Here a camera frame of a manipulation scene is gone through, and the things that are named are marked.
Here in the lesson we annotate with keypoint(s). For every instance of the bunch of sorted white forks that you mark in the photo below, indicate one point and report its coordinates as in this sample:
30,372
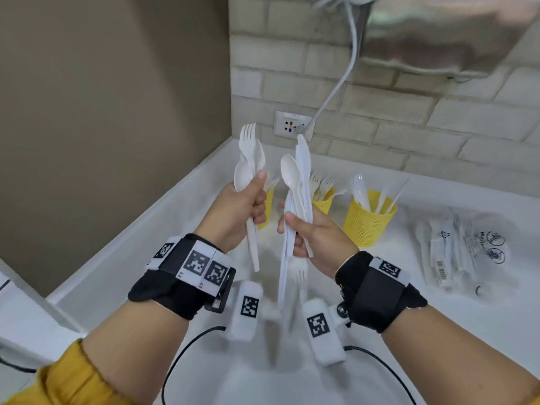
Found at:
325,185

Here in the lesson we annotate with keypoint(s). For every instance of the person's left forearm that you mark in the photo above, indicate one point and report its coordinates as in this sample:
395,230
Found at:
131,345

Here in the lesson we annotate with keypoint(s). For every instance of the bunch of sorted white knives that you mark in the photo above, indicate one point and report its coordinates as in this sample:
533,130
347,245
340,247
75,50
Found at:
360,191

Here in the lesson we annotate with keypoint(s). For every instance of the person's left hand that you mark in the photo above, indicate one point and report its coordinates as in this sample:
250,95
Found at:
232,210

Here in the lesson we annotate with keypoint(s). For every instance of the person's right forearm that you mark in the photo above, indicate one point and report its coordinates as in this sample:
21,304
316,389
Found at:
455,362

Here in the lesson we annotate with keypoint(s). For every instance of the black wrist band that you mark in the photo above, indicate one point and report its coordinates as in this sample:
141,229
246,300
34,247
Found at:
168,286
375,299

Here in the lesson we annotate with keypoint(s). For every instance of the yellow sleeve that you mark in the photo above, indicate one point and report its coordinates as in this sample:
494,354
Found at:
71,379

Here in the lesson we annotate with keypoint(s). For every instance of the person's right hand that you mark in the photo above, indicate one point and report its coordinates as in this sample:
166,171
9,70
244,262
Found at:
327,244

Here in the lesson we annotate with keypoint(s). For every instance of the clear plastic cutlery bag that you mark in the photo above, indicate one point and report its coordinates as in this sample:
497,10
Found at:
485,248

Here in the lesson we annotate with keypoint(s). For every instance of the bunch of sorted white spoons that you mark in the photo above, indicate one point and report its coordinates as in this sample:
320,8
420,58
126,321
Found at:
272,183

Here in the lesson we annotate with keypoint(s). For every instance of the steel wall hand dryer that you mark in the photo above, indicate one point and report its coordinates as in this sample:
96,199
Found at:
443,29

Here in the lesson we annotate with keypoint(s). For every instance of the black left wrist band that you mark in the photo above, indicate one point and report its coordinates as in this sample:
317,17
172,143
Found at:
168,286

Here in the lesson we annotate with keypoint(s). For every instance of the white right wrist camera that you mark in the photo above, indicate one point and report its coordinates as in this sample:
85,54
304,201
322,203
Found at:
322,345

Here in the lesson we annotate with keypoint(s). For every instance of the black right wrist band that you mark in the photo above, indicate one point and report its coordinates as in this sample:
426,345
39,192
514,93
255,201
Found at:
375,299

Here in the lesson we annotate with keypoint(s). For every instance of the white wall socket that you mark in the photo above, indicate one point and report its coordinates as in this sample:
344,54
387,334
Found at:
287,124

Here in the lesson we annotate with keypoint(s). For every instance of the white plastic knife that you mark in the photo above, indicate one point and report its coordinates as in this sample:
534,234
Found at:
303,160
284,269

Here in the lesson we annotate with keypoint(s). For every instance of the packed bundle of white cutlery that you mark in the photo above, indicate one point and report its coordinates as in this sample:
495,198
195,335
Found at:
443,257

